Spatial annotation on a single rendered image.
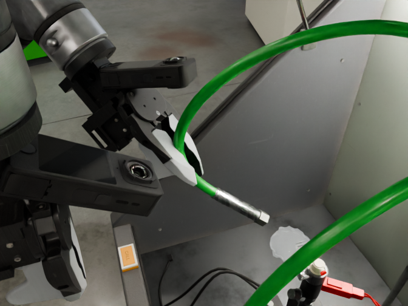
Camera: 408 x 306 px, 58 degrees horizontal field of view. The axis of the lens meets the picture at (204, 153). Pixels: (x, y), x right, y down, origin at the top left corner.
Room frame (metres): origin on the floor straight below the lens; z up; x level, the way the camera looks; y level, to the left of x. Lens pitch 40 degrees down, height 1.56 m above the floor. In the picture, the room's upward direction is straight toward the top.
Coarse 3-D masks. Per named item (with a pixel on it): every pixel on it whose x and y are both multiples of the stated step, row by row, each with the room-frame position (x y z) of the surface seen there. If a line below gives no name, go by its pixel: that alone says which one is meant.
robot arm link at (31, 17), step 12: (12, 0) 0.43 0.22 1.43; (24, 0) 0.43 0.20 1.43; (36, 0) 0.43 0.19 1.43; (48, 0) 0.43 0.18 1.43; (60, 0) 0.43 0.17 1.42; (72, 0) 0.45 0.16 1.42; (12, 12) 0.43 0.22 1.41; (24, 12) 0.42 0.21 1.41; (36, 12) 0.42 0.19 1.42; (48, 12) 0.42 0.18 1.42; (60, 12) 0.42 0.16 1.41; (24, 24) 0.43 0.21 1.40; (36, 24) 0.42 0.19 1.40; (48, 24) 0.41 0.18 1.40; (24, 36) 0.43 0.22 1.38; (36, 36) 0.42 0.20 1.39
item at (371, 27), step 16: (304, 32) 0.35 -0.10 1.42; (320, 32) 0.35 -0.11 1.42; (336, 32) 0.35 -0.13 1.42; (352, 32) 0.35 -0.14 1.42; (368, 32) 0.35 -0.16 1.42; (384, 32) 0.35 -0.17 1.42; (400, 32) 0.34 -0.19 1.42; (272, 48) 0.35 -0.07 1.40; (288, 48) 0.35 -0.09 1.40; (240, 64) 0.36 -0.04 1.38; (256, 64) 0.36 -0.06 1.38; (224, 80) 0.36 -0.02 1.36; (208, 96) 0.36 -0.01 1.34; (192, 112) 0.36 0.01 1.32; (176, 128) 0.36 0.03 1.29; (176, 144) 0.36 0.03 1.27; (208, 192) 0.36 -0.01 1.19
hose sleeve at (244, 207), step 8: (216, 192) 0.36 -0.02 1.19; (224, 192) 0.36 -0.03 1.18; (216, 200) 0.36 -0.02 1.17; (224, 200) 0.35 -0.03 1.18; (232, 200) 0.36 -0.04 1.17; (240, 200) 0.36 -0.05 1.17; (232, 208) 0.35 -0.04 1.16; (240, 208) 0.35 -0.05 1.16; (248, 208) 0.36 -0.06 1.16; (256, 208) 0.36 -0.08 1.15; (248, 216) 0.35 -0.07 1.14; (256, 216) 0.35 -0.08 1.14
